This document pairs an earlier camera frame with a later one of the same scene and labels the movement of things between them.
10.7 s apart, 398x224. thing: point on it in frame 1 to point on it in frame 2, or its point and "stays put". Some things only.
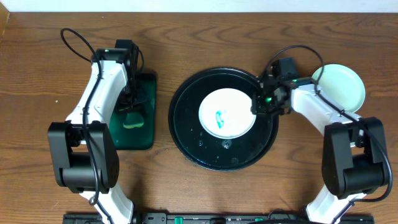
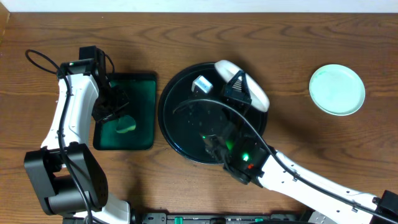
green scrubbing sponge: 133,120 to 125,124
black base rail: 219,218 stays put
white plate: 226,113 to 259,98
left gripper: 130,101 to 109,109
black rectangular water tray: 143,137 stays put
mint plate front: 341,85 stays put
